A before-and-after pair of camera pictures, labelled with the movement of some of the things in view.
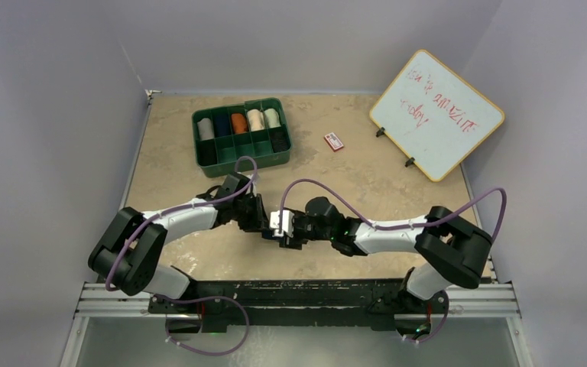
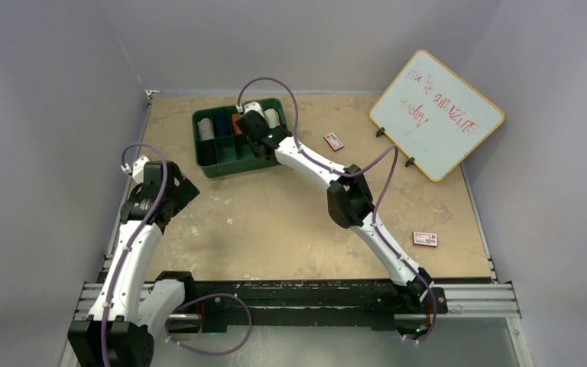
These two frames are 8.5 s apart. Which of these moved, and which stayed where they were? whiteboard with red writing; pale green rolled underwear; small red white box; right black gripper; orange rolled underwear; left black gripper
Moved: left black gripper; right black gripper
Stayed: pale green rolled underwear; orange rolled underwear; whiteboard with red writing; small red white box
